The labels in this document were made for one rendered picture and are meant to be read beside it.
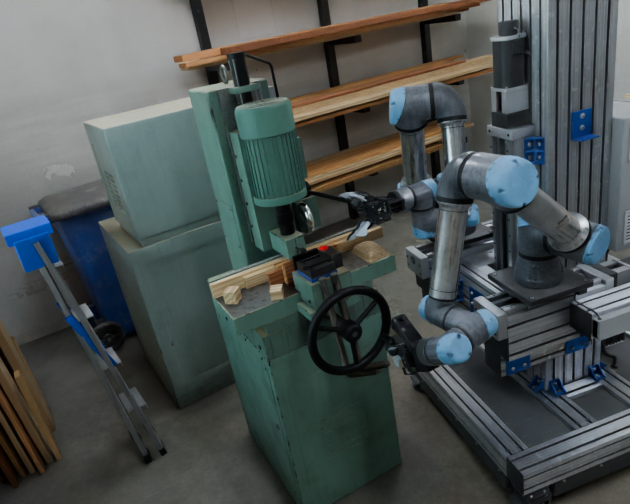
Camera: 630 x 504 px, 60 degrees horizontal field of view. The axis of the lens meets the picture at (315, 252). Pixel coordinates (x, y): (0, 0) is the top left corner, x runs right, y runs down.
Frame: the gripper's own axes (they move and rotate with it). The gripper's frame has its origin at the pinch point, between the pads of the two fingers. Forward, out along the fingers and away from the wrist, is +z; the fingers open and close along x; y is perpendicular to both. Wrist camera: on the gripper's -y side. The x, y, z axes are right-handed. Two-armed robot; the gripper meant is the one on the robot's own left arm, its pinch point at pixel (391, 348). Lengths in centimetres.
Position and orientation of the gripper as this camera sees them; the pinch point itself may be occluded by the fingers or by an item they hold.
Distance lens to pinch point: 168.3
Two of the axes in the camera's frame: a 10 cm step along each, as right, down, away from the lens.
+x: 8.7, -3.3, 3.8
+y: 3.8, 9.2, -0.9
